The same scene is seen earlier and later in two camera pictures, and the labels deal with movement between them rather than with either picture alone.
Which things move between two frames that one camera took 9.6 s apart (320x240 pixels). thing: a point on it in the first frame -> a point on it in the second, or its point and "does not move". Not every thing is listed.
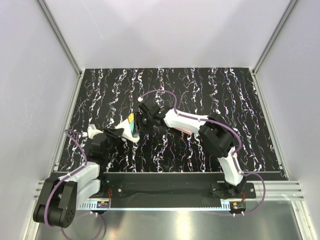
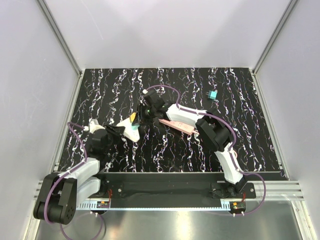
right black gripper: (138, 126) -> (140, 117)
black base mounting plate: (188, 187) does not move
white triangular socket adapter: (127, 133) does not move
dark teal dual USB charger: (135, 133) -> (212, 94)
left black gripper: (116, 133) does not move
